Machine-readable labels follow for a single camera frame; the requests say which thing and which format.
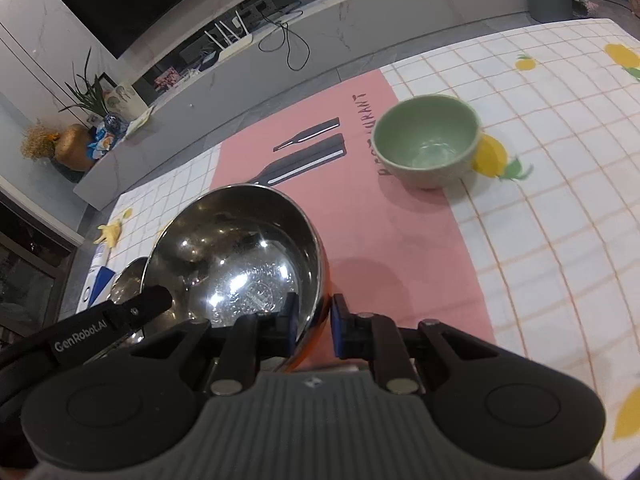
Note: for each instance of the green ceramic bowl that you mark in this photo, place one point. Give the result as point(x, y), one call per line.
point(425, 140)

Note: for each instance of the gold vase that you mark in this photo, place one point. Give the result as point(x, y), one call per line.
point(75, 147)

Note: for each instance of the blue glass vase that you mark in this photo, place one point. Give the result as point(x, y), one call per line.
point(114, 125)

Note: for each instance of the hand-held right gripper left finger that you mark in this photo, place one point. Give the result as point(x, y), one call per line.
point(291, 319)

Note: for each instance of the blue and white box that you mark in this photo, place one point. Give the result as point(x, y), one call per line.
point(100, 287)

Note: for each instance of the green leafy plant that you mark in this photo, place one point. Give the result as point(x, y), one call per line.
point(90, 95)

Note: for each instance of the illustrated white card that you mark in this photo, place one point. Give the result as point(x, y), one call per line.
point(124, 102)

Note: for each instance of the stack of papers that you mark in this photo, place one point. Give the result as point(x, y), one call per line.
point(140, 121)

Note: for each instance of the dried yellow flowers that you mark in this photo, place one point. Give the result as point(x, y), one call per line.
point(39, 141)

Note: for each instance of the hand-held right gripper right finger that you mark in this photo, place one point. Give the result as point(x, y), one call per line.
point(339, 329)

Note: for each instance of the orange steel bowl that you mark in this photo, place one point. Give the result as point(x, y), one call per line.
point(235, 250)

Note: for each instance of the small black box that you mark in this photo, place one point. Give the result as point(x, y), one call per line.
point(207, 60)

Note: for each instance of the pink placemat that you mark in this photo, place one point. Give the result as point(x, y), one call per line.
point(400, 245)

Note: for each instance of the blue steel bowl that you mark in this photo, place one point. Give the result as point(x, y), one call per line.
point(131, 277)

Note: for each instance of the yellow banana toy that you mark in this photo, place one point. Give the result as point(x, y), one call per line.
point(111, 234)

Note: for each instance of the blue snack packet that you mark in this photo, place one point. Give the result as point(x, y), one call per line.
point(100, 145)

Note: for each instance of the pink photo card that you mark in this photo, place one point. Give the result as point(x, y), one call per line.
point(166, 80)

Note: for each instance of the checked lemon print tablecloth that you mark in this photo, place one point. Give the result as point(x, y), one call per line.
point(550, 160)

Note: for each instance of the white router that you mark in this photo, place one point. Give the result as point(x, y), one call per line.
point(235, 42)

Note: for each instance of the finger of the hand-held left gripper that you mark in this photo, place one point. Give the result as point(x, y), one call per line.
point(142, 305)

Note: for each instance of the grey marble tv cabinet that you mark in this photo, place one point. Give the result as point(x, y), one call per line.
point(250, 92)

